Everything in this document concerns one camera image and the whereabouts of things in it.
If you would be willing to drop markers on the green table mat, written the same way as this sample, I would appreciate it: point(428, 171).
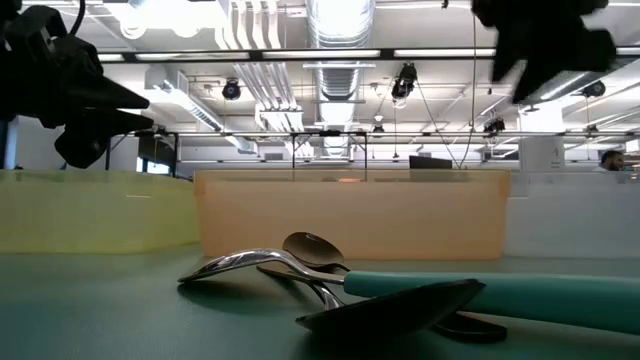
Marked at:
point(100, 310)

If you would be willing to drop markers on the overhead light bar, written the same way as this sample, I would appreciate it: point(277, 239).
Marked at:
point(320, 53)

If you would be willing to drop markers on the dark display panel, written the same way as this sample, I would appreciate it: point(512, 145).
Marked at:
point(156, 150)

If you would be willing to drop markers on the black metal rig frame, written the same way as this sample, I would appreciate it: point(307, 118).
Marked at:
point(330, 133)

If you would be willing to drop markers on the clear plastic bin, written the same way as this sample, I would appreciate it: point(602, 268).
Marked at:
point(575, 220)

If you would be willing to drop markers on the white rectangular air duct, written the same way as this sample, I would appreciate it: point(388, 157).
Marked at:
point(165, 80)

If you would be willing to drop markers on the silver round ceiling duct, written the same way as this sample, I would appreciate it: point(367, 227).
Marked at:
point(340, 80)

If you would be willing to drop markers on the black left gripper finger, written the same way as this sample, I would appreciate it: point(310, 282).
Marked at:
point(100, 95)
point(90, 137)

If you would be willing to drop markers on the black metal spoon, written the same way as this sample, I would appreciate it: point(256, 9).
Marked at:
point(312, 247)
point(390, 315)

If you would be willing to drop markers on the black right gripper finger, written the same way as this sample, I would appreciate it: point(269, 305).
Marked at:
point(507, 65)
point(532, 77)

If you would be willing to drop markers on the dark computer monitor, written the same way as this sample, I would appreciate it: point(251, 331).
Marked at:
point(430, 162)

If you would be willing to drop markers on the yellow plastic bin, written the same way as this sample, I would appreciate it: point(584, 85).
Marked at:
point(75, 215)

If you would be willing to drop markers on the person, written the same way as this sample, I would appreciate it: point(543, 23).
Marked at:
point(612, 161)

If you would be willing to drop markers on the black ceiling spotlight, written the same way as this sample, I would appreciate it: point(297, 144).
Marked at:
point(404, 82)
point(494, 125)
point(594, 89)
point(231, 90)

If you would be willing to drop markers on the orange plastic bin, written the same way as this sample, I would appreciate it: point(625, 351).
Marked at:
point(400, 215)

